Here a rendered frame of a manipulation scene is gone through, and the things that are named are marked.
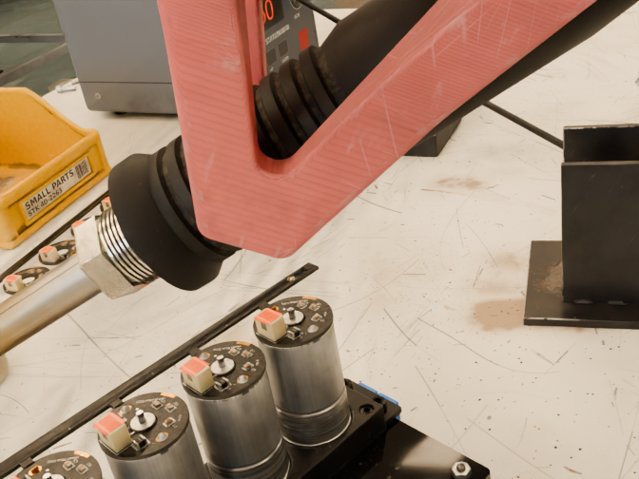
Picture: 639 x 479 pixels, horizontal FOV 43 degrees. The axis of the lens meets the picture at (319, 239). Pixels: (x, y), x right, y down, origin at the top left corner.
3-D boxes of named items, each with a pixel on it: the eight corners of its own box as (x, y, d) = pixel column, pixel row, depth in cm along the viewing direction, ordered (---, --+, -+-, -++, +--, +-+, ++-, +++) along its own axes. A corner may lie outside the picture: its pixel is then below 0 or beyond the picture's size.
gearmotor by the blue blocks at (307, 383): (369, 432, 28) (348, 309, 25) (318, 477, 26) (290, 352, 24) (319, 404, 29) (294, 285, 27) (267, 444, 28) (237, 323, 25)
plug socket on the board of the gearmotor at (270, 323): (293, 329, 25) (289, 311, 24) (272, 344, 24) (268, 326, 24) (276, 320, 25) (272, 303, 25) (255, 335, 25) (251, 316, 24)
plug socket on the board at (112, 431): (141, 436, 22) (134, 418, 21) (113, 456, 21) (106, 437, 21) (125, 424, 22) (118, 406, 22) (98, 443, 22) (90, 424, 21)
